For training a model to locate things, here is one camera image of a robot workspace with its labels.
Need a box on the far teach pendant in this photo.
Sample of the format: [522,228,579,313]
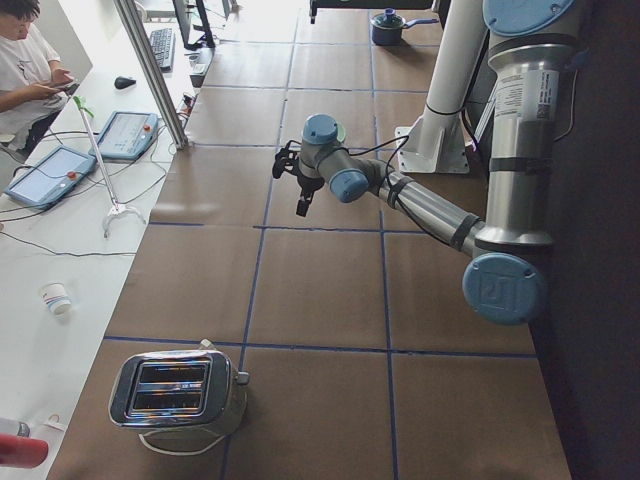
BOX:
[96,111,159,162]

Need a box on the black keyboard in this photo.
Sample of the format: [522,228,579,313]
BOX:
[149,28,175,72]

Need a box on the aluminium frame post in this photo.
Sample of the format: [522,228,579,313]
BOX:
[114,0,188,150]

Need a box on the blue saucepan with lid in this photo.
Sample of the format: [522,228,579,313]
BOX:
[370,8,439,46]

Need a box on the near teach pendant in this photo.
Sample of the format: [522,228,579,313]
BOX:
[4,145,96,210]

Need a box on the red bottle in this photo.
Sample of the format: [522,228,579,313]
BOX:
[1,418,49,468]

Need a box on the green bowl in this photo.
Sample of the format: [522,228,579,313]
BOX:
[336,124,346,143]

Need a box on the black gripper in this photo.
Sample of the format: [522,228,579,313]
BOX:
[293,151,325,217]

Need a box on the black monitor stand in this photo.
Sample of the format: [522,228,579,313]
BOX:
[172,0,215,51]

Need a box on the teach pendant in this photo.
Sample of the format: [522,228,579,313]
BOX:
[4,145,96,210]
[96,111,159,162]

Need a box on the seated person white shirt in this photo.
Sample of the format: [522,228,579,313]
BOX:
[1,0,74,156]

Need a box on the silver toaster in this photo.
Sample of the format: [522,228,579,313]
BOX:
[109,339,250,457]

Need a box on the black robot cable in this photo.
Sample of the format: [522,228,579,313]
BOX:
[344,49,586,246]

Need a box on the black computer mouse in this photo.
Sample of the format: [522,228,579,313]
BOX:
[114,76,136,90]

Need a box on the paper cup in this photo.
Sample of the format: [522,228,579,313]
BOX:
[39,282,72,316]

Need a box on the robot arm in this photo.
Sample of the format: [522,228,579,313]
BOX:
[272,1,590,325]

